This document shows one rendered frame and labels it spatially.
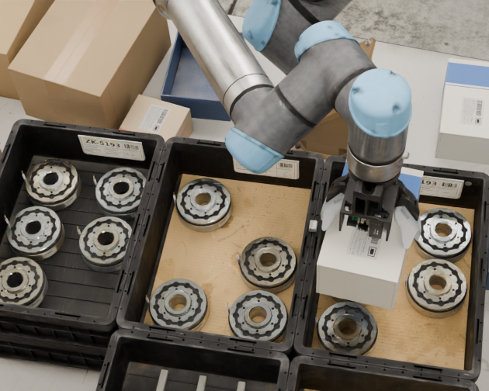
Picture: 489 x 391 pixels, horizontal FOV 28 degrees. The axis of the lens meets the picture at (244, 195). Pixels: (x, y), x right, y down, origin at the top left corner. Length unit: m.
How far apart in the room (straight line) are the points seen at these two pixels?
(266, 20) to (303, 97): 0.63
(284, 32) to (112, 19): 0.43
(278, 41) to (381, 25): 1.40
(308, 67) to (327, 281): 0.36
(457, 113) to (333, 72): 0.83
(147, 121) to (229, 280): 0.45
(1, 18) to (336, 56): 1.11
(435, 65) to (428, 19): 1.07
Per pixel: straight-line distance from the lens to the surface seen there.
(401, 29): 3.26
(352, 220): 1.37
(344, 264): 1.43
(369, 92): 1.19
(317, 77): 1.26
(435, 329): 1.74
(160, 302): 1.73
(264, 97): 1.30
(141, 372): 1.72
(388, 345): 1.72
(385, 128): 1.19
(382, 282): 1.43
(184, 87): 2.20
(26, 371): 1.91
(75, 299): 1.80
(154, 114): 2.07
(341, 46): 1.26
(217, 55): 1.37
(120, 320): 1.65
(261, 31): 1.88
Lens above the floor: 2.39
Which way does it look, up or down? 57 degrees down
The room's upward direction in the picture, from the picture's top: 6 degrees counter-clockwise
